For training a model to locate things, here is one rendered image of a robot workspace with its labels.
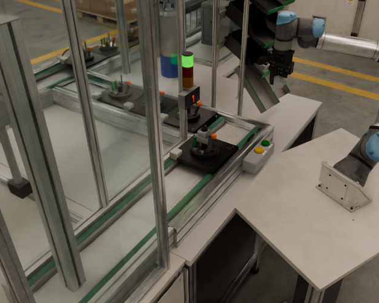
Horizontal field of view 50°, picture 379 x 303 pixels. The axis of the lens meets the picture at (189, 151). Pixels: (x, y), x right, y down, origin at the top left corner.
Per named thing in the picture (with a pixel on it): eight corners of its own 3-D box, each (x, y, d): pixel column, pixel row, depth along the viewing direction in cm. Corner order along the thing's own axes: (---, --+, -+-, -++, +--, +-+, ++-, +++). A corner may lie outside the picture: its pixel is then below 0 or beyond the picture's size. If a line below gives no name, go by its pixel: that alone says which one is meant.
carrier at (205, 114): (217, 115, 224) (218, 95, 217) (194, 134, 208) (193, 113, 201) (181, 104, 235) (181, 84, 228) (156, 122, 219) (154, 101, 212)
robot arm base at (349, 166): (364, 192, 177) (379, 175, 177) (358, 183, 165) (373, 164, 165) (335, 174, 186) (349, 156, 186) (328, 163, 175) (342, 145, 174)
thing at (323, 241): (462, 202, 181) (465, 197, 179) (319, 294, 143) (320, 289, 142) (340, 131, 230) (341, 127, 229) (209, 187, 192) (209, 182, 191)
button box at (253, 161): (273, 153, 202) (274, 142, 199) (254, 174, 188) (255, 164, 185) (260, 148, 206) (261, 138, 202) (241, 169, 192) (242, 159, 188)
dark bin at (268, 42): (278, 41, 205) (285, 30, 200) (263, 48, 198) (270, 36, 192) (240, 8, 213) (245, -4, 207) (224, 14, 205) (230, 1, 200)
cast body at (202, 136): (212, 140, 190) (213, 128, 186) (207, 145, 187) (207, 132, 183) (197, 135, 194) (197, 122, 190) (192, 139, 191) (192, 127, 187)
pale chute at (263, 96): (274, 105, 225) (280, 101, 221) (260, 113, 217) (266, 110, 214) (248, 62, 225) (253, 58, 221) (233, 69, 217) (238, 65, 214)
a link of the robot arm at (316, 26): (322, 25, 175) (296, 23, 177) (326, 15, 164) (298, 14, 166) (319, 42, 174) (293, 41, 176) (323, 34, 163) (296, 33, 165)
